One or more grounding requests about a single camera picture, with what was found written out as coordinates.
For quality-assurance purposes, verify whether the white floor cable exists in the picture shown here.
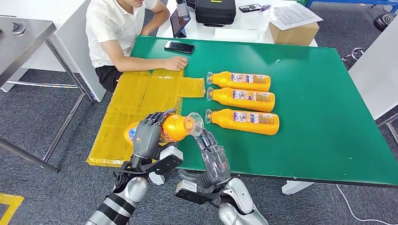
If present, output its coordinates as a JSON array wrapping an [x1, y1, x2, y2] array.
[[336, 184, 397, 225]]

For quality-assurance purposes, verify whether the person's right hand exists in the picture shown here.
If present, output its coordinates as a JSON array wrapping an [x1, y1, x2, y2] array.
[[164, 56, 189, 72]]

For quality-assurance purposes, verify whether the orange detergent bottle clear cap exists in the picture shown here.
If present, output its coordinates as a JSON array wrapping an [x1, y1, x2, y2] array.
[[206, 71, 271, 92], [206, 87, 276, 113], [124, 112, 205, 147], [204, 108, 280, 136]]

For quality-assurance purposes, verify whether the person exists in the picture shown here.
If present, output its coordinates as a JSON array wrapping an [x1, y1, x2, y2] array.
[[85, 0, 189, 94]]

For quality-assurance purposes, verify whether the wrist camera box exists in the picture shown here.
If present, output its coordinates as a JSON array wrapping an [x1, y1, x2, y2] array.
[[141, 145, 184, 176], [175, 179, 219, 206]]

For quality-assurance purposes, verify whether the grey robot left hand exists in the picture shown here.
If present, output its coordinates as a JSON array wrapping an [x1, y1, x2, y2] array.
[[133, 108, 177, 160]]

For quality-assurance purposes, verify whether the dark tablet on stand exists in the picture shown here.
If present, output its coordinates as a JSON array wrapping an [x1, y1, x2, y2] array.
[[169, 1, 192, 39]]

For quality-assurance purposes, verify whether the stainless steel table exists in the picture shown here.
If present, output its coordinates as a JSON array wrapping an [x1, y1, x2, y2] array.
[[0, 16, 94, 174]]

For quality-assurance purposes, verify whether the white table leg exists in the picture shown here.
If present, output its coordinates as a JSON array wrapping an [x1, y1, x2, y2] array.
[[281, 180, 315, 196], [148, 172, 165, 186]]

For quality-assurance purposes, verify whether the small grey metal object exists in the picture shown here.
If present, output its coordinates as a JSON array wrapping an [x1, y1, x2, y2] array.
[[12, 22, 27, 35]]

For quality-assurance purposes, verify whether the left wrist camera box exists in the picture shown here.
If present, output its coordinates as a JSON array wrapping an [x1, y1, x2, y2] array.
[[141, 145, 184, 176]]

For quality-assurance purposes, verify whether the brown cardboard box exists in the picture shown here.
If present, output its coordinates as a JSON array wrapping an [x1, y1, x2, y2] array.
[[268, 21, 320, 47]]

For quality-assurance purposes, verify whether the black carrying case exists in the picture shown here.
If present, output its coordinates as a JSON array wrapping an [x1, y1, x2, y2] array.
[[195, 0, 237, 28]]

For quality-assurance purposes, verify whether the black round stool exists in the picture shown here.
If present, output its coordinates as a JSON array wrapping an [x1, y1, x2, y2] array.
[[373, 13, 398, 33]]

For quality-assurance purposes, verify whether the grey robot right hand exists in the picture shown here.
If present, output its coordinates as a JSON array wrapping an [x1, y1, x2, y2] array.
[[177, 128, 233, 189]]

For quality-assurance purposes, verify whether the blue metal rack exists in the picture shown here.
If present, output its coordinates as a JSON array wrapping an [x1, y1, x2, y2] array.
[[306, 0, 398, 14]]

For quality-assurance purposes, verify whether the coiled cable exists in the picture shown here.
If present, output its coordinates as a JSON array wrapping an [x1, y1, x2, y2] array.
[[341, 47, 368, 63]]

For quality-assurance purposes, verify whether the black smartphone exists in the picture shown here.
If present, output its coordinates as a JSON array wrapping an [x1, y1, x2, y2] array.
[[164, 40, 196, 55], [238, 3, 262, 13]]

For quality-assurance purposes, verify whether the printed paper sheet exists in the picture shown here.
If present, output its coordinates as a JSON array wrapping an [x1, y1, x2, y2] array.
[[263, 3, 324, 31]]

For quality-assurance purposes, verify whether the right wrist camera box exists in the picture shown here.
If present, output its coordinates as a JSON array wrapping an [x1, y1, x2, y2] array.
[[175, 179, 219, 206]]

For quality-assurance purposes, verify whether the yellow taped cardboard mat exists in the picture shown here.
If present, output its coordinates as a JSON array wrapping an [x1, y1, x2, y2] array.
[[86, 69, 207, 169]]

